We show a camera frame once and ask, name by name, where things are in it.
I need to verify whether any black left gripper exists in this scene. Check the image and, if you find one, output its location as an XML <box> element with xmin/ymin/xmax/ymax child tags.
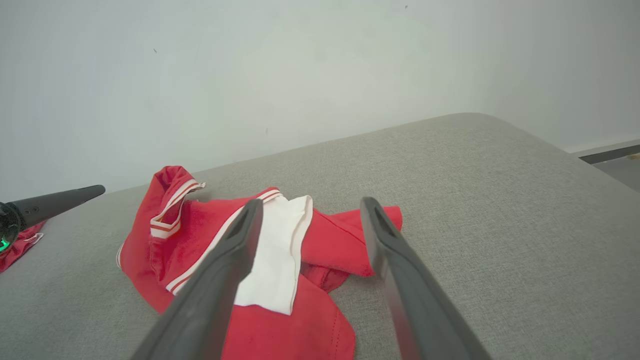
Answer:
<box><xmin>0</xmin><ymin>184</ymin><xmax>106</xmax><ymax>255</ymax></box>

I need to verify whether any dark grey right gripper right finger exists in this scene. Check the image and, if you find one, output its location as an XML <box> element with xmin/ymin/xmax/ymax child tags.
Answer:
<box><xmin>360</xmin><ymin>196</ymin><xmax>493</xmax><ymax>360</ymax></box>

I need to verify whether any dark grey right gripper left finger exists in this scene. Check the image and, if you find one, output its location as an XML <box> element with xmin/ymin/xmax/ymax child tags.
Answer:
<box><xmin>131</xmin><ymin>198</ymin><xmax>264</xmax><ymax>360</ymax></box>

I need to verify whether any red garment with white trim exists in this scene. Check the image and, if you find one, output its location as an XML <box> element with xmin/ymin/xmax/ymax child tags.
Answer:
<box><xmin>0</xmin><ymin>221</ymin><xmax>47</xmax><ymax>273</ymax></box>

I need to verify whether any red white number jersey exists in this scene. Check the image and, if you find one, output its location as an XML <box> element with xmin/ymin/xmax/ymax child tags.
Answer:
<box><xmin>116</xmin><ymin>165</ymin><xmax>403</xmax><ymax>360</ymax></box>

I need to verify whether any white black wall baseboard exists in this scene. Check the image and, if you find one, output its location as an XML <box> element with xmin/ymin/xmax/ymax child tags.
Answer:
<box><xmin>567</xmin><ymin>139</ymin><xmax>640</xmax><ymax>166</ymax></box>

